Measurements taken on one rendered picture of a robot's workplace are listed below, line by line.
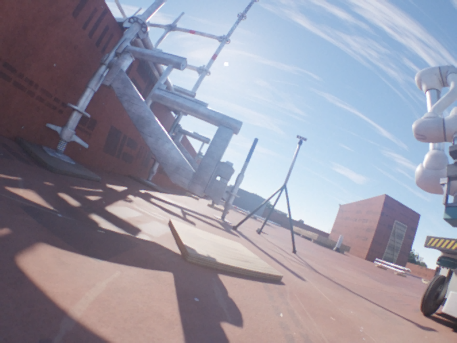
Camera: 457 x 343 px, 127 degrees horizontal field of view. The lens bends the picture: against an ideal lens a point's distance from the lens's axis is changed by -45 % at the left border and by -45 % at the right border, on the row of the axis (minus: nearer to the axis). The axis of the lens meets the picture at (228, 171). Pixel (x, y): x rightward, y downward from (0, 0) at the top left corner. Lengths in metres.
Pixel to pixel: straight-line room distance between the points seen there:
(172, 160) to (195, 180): 0.10
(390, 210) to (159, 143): 9.81
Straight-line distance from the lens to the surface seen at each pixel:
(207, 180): 0.62
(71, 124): 0.94
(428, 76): 1.45
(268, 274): 0.58
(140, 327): 0.24
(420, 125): 1.00
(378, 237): 9.70
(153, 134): 0.70
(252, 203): 6.56
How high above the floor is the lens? 0.16
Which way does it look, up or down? 8 degrees up
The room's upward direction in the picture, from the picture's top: 24 degrees clockwise
